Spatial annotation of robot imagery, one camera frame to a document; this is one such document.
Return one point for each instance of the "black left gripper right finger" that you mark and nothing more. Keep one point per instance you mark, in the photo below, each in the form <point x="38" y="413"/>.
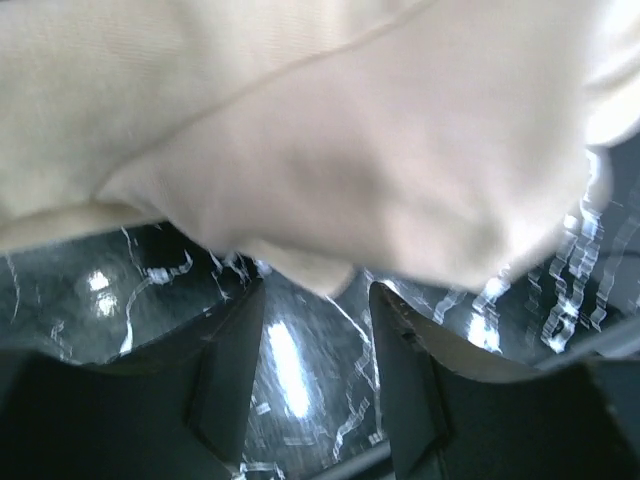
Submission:
<point x="411" y="405"/>

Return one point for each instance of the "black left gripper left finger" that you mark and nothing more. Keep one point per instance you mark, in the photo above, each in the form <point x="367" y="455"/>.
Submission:
<point x="219" y="412"/>

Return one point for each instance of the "beige t-shirt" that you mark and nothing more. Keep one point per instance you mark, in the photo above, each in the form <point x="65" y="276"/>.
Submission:
<point x="443" y="141"/>

